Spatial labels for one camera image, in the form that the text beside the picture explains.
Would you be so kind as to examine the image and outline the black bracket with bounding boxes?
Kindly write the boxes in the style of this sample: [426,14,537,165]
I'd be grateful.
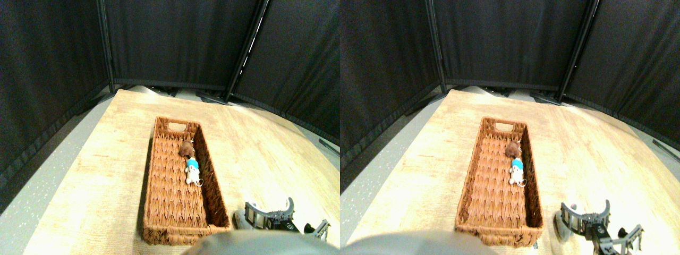
[303,219,332,241]

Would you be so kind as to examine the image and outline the brown wicker basket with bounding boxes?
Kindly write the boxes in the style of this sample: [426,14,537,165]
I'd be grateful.
[455,117,545,247]
[142,117,232,245]

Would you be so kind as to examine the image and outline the curtain stand foot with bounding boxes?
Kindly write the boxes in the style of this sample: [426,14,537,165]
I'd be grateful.
[318,138,341,158]
[195,91,230,105]
[652,139,680,160]
[530,92,563,105]

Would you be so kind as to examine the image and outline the white toy with blue hat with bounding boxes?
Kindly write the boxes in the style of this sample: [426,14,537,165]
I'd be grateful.
[184,157,204,188]
[508,157,528,188]

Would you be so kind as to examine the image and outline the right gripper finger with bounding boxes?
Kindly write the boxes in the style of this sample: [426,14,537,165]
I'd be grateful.
[268,197,296,222]
[560,202,588,234]
[244,201,270,231]
[584,199,611,226]

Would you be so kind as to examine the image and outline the curtain stand pole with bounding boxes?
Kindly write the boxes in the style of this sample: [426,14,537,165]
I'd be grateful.
[96,0,115,94]
[223,0,269,102]
[555,0,600,102]
[425,0,447,96]

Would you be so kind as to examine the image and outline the brown toy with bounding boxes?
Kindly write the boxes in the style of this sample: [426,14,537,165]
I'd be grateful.
[505,139,523,159]
[178,139,197,159]

